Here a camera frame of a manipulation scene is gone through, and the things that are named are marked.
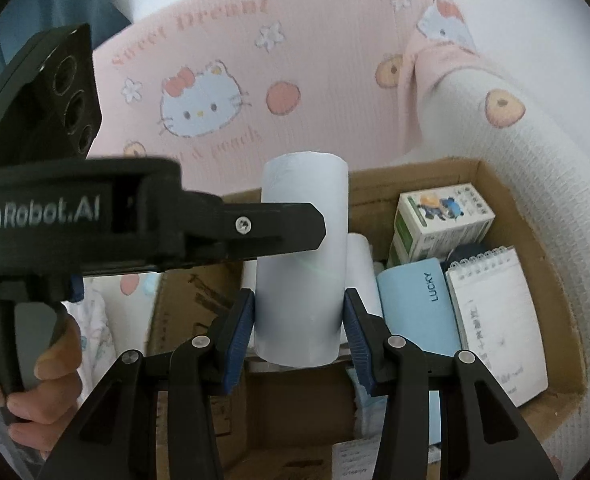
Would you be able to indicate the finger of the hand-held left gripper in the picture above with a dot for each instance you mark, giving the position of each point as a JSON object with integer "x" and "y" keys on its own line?
{"x": 275, "y": 230}

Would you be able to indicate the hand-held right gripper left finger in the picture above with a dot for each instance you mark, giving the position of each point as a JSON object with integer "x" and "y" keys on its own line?
{"x": 240, "y": 340}

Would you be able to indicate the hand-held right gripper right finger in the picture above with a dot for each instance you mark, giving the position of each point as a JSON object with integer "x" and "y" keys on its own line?
{"x": 360, "y": 347}

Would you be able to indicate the cardboard box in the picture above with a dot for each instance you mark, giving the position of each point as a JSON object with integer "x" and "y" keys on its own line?
{"x": 365, "y": 190}

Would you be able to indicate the person's left hand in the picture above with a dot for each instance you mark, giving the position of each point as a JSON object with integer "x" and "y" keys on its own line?
{"x": 60, "y": 365}

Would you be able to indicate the light blue Lucky notebook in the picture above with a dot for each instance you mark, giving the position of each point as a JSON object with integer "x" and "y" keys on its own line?
{"x": 415, "y": 305}

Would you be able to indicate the white spiral notebook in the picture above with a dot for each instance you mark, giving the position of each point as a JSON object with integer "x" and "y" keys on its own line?
{"x": 495, "y": 320}

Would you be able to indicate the pink cat printed blanket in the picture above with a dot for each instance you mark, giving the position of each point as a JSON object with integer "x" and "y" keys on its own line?
{"x": 325, "y": 85}

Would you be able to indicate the small green cartoon box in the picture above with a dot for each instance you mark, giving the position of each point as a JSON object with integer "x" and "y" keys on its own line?
{"x": 440, "y": 210}

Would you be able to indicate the blue curtain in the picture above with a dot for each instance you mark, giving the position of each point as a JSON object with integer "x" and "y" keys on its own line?
{"x": 65, "y": 0}

